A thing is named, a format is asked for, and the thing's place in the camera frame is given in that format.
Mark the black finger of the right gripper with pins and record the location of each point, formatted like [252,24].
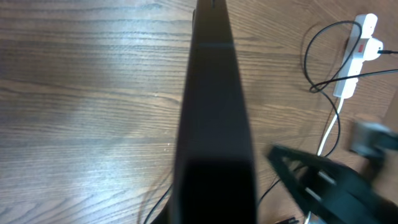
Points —
[333,192]

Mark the Samsung Galaxy smartphone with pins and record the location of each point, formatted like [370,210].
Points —
[214,179]

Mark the white charger plug adapter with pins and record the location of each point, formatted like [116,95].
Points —
[371,49]

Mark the white power strip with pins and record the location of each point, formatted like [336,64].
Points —
[353,58]

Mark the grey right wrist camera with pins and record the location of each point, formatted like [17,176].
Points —
[372,139]

